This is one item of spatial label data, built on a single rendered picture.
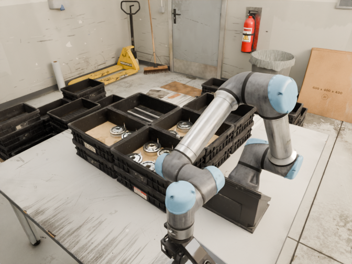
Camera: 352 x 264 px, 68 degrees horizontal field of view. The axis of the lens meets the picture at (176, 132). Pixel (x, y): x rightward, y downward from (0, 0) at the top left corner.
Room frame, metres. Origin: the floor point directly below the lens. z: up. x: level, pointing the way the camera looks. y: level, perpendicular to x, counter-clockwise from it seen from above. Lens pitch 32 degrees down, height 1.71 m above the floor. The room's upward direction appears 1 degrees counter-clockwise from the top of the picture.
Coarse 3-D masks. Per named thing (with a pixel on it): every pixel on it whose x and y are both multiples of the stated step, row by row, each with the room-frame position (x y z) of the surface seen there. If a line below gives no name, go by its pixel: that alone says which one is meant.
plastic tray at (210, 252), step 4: (204, 248) 0.64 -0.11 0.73; (208, 248) 0.63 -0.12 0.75; (208, 252) 0.63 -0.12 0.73; (212, 252) 0.62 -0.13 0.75; (212, 256) 0.62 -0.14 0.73; (216, 256) 0.60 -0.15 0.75; (172, 260) 0.59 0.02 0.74; (188, 260) 0.61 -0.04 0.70; (216, 260) 0.60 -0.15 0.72; (220, 260) 0.59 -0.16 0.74
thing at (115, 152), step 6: (150, 126) 1.30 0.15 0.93; (138, 132) 1.24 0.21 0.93; (162, 132) 1.23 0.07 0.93; (126, 138) 1.18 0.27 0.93; (174, 138) 1.17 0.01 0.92; (180, 138) 1.16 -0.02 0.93; (120, 144) 1.13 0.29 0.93; (114, 150) 1.07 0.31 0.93; (204, 150) 1.05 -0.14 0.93; (120, 156) 1.03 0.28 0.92; (126, 156) 1.02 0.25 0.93; (198, 156) 1.01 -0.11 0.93; (132, 162) 0.97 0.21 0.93; (138, 168) 0.95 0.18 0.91; (144, 168) 0.92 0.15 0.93; (150, 174) 0.90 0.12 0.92; (156, 174) 0.88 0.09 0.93; (162, 180) 0.85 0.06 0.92; (168, 180) 0.84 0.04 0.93
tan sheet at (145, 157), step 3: (141, 147) 1.23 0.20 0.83; (138, 150) 1.20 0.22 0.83; (141, 150) 1.20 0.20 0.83; (141, 153) 1.17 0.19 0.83; (144, 156) 1.15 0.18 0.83; (147, 156) 1.14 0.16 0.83; (150, 156) 1.14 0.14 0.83; (153, 156) 1.14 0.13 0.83; (156, 156) 1.14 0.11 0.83; (144, 159) 1.12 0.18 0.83; (147, 159) 1.12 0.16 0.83; (150, 159) 1.12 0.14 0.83; (153, 159) 1.12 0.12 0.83; (156, 159) 1.12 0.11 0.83
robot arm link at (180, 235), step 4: (168, 228) 0.46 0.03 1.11; (172, 228) 0.44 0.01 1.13; (192, 228) 0.45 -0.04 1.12; (168, 232) 0.46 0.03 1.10; (172, 232) 0.44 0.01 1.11; (176, 232) 0.43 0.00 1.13; (180, 232) 0.43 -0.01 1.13; (184, 232) 0.43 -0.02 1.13; (188, 232) 0.44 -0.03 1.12; (192, 232) 0.45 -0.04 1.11; (172, 236) 0.44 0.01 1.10; (176, 236) 0.43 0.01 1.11; (180, 236) 0.43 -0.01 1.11; (184, 236) 0.43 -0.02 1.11; (188, 236) 0.44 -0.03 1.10
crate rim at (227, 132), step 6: (180, 108) 1.52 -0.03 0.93; (186, 108) 1.51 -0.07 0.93; (168, 114) 1.44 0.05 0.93; (198, 114) 1.44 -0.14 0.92; (156, 126) 1.30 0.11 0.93; (168, 132) 1.23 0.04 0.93; (228, 132) 1.23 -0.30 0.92; (216, 138) 1.16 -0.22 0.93; (222, 138) 1.18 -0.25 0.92; (210, 144) 1.11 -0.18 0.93; (216, 144) 1.13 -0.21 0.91
